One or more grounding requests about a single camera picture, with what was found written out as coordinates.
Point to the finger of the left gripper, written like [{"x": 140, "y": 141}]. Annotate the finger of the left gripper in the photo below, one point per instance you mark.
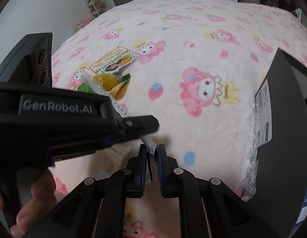
[{"x": 132, "y": 128}]

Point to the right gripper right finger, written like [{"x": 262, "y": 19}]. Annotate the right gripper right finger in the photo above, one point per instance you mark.
[{"x": 208, "y": 208}]

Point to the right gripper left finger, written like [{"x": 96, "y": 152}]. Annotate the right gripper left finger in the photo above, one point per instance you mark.
[{"x": 96, "y": 208}]

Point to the yellow snack packet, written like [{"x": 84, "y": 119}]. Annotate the yellow snack packet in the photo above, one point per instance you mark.
[{"x": 115, "y": 85}]

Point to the yellow printed card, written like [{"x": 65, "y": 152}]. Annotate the yellow printed card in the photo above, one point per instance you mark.
[{"x": 107, "y": 59}]

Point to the brown wooden comb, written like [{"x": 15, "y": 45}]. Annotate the brown wooden comb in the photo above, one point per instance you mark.
[{"x": 118, "y": 153}]

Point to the green snack packet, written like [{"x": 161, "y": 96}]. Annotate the green snack packet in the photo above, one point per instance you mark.
[{"x": 84, "y": 87}]

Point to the cartoon character sticker pack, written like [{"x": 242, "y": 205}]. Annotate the cartoon character sticker pack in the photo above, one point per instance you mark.
[{"x": 119, "y": 63}]

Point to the person left hand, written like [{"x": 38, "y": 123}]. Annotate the person left hand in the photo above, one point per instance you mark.
[{"x": 26, "y": 196}]

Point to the pink cartoon bed blanket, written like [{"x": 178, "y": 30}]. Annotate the pink cartoon bed blanket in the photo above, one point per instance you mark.
[{"x": 200, "y": 64}]

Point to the blue white wet wipes pack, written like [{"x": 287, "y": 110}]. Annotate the blue white wet wipes pack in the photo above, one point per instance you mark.
[{"x": 303, "y": 212}]

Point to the white shoe rack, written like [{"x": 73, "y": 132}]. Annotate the white shoe rack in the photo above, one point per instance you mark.
[{"x": 96, "y": 7}]

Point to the black cardboard shoe box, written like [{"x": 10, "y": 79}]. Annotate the black cardboard shoe box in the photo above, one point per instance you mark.
[{"x": 281, "y": 180}]

